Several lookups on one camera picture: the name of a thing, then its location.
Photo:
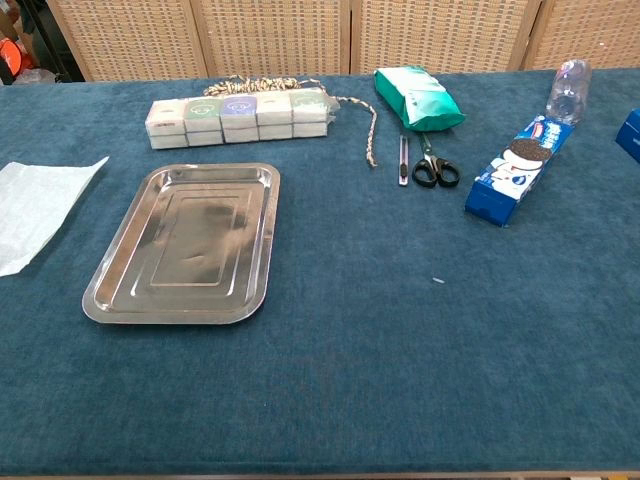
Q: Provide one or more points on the white paper napkin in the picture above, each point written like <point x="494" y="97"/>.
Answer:
<point x="35" y="210"/>

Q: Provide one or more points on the stainless steel rectangular tray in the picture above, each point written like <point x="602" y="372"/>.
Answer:
<point x="185" y="250"/>

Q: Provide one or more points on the slim utility knife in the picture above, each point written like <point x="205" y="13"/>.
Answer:
<point x="403" y="160"/>

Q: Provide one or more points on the blue table cloth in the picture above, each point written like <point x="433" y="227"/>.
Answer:
<point x="350" y="375"/>

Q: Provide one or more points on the pocket tissue multipack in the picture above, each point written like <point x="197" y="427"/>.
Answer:
<point x="240" y="117"/>

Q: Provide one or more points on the green wet wipes pack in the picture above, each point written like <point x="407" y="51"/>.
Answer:
<point x="420" y="100"/>

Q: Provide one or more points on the long slim blue cookie box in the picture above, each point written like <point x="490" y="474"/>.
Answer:
<point x="515" y="170"/>

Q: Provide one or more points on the wicker folding screen panel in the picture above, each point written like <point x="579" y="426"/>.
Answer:
<point x="125" y="35"/>
<point x="585" y="27"/>
<point x="270" y="35"/>
<point x="440" y="30"/>

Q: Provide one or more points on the clear plastic bottle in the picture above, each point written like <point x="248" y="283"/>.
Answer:
<point x="567" y="95"/>

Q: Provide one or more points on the wide blue cookie box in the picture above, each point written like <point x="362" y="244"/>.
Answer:
<point x="631" y="137"/>

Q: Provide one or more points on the black tripod stand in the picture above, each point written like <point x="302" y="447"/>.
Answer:
<point x="50" y="45"/>

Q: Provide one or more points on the orange object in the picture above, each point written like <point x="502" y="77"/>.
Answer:
<point x="10" y="55"/>

